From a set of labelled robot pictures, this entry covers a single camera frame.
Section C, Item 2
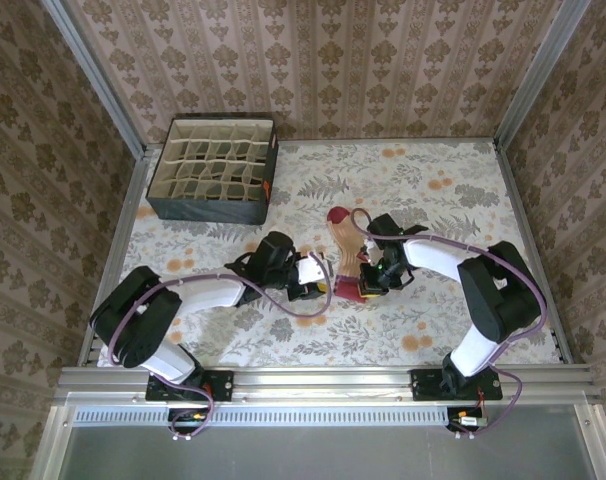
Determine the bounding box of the maroon tan striped sock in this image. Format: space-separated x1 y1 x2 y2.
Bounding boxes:
326 205 372 302

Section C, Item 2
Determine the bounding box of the dark fabric divider organizer box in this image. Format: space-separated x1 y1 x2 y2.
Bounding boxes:
145 115 280 226

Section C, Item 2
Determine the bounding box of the floral printed tablecloth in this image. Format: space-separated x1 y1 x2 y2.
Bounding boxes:
97 138 564 369

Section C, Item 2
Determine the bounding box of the right black connector plate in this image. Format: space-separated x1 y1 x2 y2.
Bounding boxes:
446 407 489 433

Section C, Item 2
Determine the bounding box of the black connector plate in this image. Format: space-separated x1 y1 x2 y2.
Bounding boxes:
168 407 212 434
446 407 489 433

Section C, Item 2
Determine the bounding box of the grey metal panel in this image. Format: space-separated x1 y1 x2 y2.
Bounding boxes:
57 424 602 480

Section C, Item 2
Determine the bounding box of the left black connector plate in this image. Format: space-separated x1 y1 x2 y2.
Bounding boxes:
168 407 212 434

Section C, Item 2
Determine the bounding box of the aluminium mounting rail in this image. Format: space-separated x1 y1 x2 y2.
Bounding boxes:
56 365 598 407

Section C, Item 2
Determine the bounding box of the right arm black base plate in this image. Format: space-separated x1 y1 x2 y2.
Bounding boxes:
411 368 503 402

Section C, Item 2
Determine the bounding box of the slotted grey cable duct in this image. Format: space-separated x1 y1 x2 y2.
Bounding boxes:
72 405 487 427

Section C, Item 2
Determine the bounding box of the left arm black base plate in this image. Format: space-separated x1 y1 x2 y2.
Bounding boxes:
146 369 234 402

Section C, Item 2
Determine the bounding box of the right aluminium side rail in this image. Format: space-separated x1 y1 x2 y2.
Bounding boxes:
495 143 574 365

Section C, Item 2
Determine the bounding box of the aluminium side rail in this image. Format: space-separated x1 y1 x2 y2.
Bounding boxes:
78 149 152 369
495 143 574 365

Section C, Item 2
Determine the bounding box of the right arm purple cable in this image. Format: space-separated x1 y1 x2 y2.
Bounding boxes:
351 208 549 442

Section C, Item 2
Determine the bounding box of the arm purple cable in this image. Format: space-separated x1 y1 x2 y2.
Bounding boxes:
351 208 549 442
106 252 334 444

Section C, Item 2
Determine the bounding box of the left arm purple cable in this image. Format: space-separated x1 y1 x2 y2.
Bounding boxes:
106 252 334 444

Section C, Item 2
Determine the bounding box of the left aluminium side rail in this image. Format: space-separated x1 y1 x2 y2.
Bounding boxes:
78 149 152 369

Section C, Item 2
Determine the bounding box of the right aluminium frame post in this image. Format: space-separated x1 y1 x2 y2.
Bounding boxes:
492 0 600 151

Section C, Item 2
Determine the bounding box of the aluminium frame post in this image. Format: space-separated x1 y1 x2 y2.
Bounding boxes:
492 0 600 151
41 0 149 157

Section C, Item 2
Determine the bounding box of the left aluminium frame post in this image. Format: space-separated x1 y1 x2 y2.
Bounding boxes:
41 0 149 157

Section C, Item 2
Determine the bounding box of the right aluminium frame leg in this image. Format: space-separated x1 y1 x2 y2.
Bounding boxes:
572 402 606 480

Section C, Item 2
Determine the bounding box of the aluminium frame leg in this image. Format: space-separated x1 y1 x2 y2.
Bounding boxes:
572 402 606 480
27 403 77 480

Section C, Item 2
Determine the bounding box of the left aluminium frame leg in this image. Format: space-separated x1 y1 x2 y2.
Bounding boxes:
27 403 77 480

